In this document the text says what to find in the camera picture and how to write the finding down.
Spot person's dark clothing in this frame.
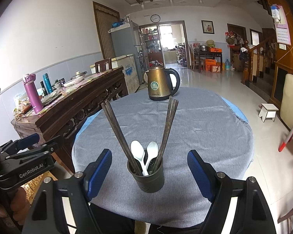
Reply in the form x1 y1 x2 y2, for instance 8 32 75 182
89 203 208 234

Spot person's left hand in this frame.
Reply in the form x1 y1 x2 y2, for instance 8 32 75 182
10 187 31 212

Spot blue under cloth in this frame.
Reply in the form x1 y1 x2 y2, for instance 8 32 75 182
76 97 249 139

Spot teal bottle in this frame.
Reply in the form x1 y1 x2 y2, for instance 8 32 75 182
43 73 54 94

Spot white bowl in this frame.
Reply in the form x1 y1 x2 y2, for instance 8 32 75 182
63 79 83 88

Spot purple thermos bottle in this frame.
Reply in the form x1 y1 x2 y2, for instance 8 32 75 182
23 74 44 114

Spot tall wooden chair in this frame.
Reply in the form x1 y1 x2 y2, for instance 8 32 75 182
188 44 198 70

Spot bronze electric kettle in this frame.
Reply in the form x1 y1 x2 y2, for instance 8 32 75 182
144 60 180 101

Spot bundle of dark chopsticks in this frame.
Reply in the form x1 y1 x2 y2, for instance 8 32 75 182
101 96 179 176

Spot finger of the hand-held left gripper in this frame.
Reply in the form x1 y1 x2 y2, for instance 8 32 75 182
0 134 40 155
0 135 64 166

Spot pink wall calendar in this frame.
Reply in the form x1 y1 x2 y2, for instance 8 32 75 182
271 4 291 45

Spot dark metal utensil holder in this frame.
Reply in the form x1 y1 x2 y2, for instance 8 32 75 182
126 155 165 193

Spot glass shelf with bottles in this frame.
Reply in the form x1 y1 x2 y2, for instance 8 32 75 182
139 27 159 69

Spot small white stool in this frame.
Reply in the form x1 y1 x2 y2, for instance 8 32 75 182
258 104 279 122

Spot white chest freezer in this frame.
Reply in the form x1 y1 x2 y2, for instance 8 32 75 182
90 54 139 93

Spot grey refrigerator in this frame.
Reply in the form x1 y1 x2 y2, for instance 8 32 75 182
109 21 140 61

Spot pot with glass lid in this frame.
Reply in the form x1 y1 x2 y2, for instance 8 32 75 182
71 71 88 80

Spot grey tablecloth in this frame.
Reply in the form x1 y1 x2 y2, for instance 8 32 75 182
72 86 255 228

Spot framed wall picture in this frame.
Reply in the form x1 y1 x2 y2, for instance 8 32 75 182
201 20 214 34

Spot heap of snack packets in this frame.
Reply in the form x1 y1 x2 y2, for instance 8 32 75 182
13 93 31 115

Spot brown wooden chair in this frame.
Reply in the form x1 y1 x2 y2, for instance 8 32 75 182
95 58 112 73

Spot dark wooden side table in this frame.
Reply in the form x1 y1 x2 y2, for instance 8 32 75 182
193 50 222 73

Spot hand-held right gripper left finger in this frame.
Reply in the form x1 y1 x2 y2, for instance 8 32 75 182
21 148 113 234

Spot carved wooden sideboard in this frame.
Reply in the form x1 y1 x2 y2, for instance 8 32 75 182
11 67 129 173

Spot brown door curtain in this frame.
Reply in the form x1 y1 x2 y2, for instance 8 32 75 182
93 2 121 61

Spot dark slatted wooden chair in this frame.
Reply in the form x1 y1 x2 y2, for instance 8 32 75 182
277 200 293 223

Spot wooden staircase railing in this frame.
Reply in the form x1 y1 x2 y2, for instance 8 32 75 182
242 39 276 86

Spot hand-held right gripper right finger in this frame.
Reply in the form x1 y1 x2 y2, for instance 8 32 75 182
187 149 277 234

